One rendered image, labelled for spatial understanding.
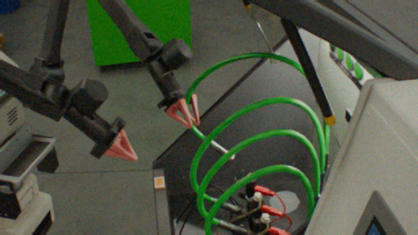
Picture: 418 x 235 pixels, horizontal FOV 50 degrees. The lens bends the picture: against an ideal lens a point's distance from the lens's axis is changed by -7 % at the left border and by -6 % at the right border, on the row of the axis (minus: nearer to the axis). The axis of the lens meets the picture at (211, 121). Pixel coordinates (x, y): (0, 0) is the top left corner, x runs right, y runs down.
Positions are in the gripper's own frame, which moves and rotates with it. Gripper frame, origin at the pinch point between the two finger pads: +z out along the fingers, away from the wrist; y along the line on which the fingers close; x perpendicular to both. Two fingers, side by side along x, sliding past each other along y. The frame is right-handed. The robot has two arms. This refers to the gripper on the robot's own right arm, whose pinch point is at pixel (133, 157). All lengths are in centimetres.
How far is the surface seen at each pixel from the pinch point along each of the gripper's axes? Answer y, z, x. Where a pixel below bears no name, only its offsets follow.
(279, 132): 33.4, 15.5, -7.9
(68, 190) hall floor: -153, 16, 127
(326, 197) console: 38, 22, -27
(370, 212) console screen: 47, 20, -40
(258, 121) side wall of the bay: 10, 30, 40
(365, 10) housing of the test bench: 60, 21, 28
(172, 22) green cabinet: -98, 12, 325
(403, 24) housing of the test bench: 65, 26, 17
